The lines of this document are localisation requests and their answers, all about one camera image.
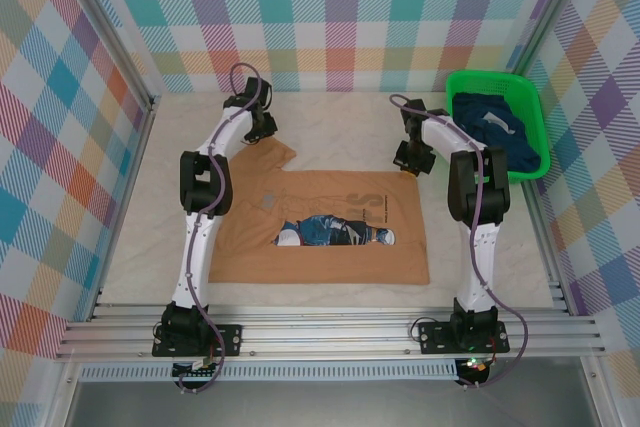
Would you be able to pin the tan printed t-shirt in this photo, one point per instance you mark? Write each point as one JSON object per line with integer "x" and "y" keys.
{"x": 350, "y": 257}

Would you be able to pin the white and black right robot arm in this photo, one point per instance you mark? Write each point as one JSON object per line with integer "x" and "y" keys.
{"x": 480, "y": 257}

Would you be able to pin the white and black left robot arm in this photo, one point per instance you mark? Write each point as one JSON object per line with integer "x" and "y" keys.
{"x": 197, "y": 257}

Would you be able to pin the navy blue t-shirt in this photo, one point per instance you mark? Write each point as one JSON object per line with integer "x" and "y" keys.
{"x": 500, "y": 142}

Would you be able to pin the green plastic basket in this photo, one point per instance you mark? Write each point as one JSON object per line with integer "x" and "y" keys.
{"x": 530, "y": 97}

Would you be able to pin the small controller circuit board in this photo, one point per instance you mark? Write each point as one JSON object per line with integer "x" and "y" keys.
{"x": 475, "y": 367}
{"x": 200, "y": 369}

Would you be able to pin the aluminium side rail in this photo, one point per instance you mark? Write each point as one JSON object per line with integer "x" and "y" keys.
{"x": 550, "y": 252}
{"x": 127, "y": 187}

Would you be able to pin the aluminium corner post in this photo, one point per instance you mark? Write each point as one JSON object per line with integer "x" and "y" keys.
{"x": 550, "y": 12}
{"x": 107, "y": 32}

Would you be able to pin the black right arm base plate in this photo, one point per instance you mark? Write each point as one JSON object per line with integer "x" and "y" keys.
{"x": 434, "y": 338}

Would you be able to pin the aluminium rail frame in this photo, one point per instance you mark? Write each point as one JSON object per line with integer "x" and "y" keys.
{"x": 325, "y": 332}

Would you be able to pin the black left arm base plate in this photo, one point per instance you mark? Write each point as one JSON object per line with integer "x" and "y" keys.
{"x": 230, "y": 338}

